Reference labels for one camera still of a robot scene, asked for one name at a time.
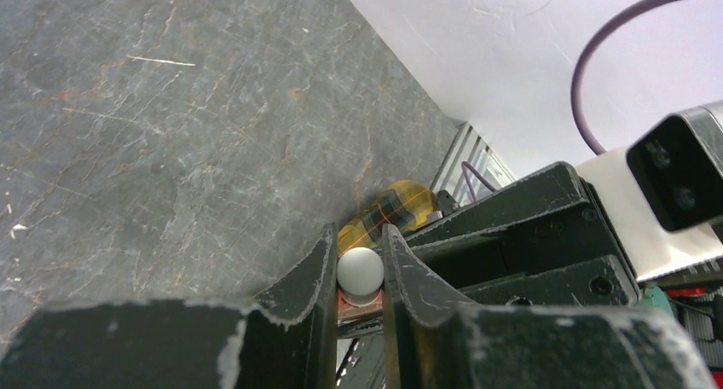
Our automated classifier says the pink nail polish bottle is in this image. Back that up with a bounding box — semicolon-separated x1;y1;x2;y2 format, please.
338;289;383;325

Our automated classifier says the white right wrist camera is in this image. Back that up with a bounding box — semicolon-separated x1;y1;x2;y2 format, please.
576;102;722;282

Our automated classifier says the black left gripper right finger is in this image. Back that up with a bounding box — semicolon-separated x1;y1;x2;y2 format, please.
382;224;715;388

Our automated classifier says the white nail polish cap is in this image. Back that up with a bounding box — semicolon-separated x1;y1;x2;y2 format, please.
337;247;385;306

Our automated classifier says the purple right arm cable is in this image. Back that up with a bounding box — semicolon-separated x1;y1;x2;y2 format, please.
570;0;723;156

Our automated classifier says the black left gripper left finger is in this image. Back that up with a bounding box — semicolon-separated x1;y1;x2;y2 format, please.
1;224;338;388

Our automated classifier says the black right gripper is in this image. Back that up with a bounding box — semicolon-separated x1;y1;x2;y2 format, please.
406;161;639;306

